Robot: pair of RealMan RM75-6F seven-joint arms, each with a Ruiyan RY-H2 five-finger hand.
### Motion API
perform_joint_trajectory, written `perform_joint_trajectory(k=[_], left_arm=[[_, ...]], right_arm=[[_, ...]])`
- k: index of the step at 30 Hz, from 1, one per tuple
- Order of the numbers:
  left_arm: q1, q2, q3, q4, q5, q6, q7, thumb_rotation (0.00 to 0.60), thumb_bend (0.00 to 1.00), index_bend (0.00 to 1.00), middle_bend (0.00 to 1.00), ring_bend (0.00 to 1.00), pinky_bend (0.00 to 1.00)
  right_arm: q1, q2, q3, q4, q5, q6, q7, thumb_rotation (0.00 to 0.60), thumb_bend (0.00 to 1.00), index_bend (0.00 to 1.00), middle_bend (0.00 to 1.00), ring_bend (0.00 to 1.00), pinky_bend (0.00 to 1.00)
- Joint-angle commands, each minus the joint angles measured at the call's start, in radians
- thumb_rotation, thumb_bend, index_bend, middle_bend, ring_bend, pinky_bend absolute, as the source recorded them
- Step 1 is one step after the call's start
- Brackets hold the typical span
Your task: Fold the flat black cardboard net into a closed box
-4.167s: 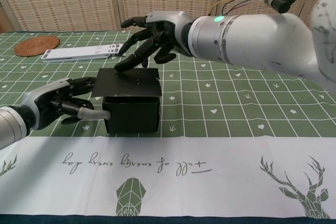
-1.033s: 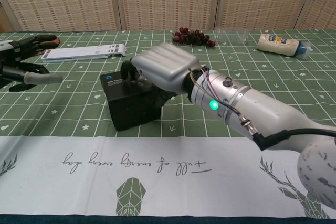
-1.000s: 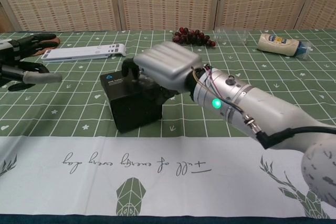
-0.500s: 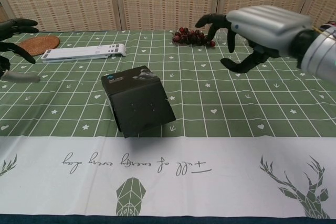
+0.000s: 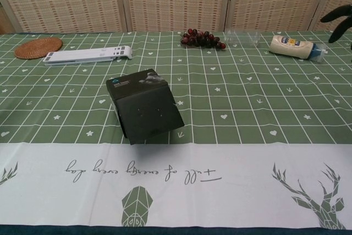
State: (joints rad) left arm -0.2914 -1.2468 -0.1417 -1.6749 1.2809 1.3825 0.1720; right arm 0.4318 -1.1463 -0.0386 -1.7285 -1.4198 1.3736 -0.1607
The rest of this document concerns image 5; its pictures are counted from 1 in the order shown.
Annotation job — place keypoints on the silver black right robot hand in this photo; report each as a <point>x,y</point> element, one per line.
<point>339,17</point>

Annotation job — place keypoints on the round woven rattan coaster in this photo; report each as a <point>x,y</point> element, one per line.
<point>38,49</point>

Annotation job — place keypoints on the clear plastic cup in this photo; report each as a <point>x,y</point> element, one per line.
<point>242,38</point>

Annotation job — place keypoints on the bunch of red grapes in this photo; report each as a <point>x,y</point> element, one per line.
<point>200,39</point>

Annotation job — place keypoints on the mayonnaise squeeze bottle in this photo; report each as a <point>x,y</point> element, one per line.
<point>288,46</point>

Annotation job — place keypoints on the black cardboard box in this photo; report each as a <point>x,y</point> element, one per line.
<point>143,108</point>

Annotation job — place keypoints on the white folding laptop stand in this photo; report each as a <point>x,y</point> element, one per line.
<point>82,54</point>

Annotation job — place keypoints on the green checked deer tablecloth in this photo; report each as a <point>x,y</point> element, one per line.
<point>247,149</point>

